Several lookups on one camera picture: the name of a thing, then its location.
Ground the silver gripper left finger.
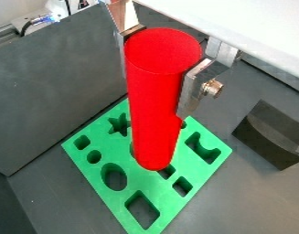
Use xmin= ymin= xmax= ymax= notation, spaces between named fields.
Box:
xmin=107 ymin=0 xmax=146 ymax=76

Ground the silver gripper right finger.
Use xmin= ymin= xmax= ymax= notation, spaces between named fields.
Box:
xmin=178 ymin=37 xmax=241 ymax=120

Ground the red cylinder peg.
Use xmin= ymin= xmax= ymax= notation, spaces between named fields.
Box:
xmin=125 ymin=27 xmax=202 ymax=171

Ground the black block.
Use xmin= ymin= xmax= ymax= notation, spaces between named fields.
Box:
xmin=233 ymin=100 xmax=299 ymax=171

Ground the grey raised plate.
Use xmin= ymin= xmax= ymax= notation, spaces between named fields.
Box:
xmin=0 ymin=5 xmax=126 ymax=176

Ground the green shape sorter board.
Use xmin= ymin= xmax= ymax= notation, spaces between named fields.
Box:
xmin=63 ymin=101 xmax=233 ymax=234

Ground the aluminium rail with cable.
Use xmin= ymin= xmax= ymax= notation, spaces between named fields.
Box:
xmin=0 ymin=0 xmax=101 ymax=47

